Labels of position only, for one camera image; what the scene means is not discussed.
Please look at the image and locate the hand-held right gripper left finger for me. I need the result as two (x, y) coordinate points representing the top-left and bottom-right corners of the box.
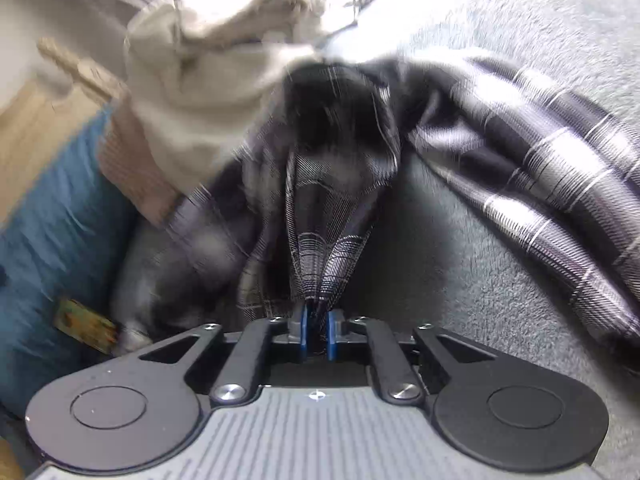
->
(137, 306), (308, 406)

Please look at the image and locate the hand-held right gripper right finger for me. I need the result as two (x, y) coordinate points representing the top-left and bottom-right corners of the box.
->
(327, 308), (501, 405)

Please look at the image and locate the black white plaid garment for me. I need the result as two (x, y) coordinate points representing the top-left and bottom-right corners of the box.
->
(112, 52), (640, 356)

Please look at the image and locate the colourful printed packet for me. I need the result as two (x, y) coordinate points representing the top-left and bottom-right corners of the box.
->
(54, 299), (120, 355)

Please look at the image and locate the pink knitted pillow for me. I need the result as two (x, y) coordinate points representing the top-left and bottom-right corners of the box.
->
(97, 105), (186, 226)

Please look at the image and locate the cream cloth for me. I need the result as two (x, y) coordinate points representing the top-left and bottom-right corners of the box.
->
(122, 0), (331, 196)

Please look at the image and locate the blue pillow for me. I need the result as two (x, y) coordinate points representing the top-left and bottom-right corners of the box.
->
(0, 105), (141, 421)

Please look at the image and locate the white cloth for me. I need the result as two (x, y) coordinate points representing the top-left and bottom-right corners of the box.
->
(280, 0), (416, 51)

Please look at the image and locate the cream wooden headboard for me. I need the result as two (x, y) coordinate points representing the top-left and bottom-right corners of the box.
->
(0, 37), (131, 221)

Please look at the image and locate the grey fleece blanket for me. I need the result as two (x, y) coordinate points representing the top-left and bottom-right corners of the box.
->
(107, 0), (640, 480)

